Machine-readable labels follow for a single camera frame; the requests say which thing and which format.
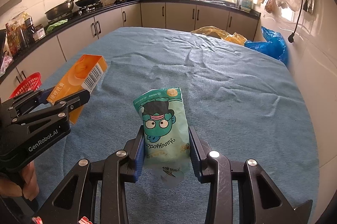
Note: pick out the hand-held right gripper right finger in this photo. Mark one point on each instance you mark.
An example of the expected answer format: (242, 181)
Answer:
(194, 155)

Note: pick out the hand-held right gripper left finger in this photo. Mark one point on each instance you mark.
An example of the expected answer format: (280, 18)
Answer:
(138, 155)

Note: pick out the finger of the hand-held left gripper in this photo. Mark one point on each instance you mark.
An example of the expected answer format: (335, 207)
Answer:
(39, 96)
(76, 99)

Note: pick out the red plastic basket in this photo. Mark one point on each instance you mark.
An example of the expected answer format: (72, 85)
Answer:
(29, 83)

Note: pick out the orange box with barcode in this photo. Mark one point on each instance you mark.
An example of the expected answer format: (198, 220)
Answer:
(79, 73)

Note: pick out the green cartoon snack pouch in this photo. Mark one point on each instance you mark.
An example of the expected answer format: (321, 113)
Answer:
(163, 129)

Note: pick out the person's left hand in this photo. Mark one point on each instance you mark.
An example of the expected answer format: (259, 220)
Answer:
(30, 181)

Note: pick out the pink white plastic bag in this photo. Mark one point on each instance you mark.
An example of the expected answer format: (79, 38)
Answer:
(5, 62)

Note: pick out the small white box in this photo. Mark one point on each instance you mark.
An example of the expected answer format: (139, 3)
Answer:
(39, 34)

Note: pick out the red label sauce bottle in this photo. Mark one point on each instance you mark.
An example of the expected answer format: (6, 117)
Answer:
(10, 41)

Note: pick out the blue table cover cloth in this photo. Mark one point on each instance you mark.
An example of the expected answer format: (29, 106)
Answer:
(223, 97)

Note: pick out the brown sauce bottle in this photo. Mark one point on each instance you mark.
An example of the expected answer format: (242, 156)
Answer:
(19, 34)

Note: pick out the dark soy sauce bottle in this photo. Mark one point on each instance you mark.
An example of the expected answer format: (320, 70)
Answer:
(28, 27)

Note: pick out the green cloth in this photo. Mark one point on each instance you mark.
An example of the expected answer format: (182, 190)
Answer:
(56, 25)

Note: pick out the red white printed fabric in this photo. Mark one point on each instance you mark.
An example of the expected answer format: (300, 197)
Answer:
(84, 220)

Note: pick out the kitchen counter with white cabinets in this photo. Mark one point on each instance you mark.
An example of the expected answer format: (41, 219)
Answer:
(158, 13)

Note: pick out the yellow plastic bag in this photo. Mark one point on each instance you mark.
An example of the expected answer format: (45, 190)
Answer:
(210, 30)

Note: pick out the blue plastic bag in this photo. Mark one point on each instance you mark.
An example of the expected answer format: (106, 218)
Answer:
(268, 47)

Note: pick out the teal and white container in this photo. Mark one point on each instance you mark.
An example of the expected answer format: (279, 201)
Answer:
(246, 2)

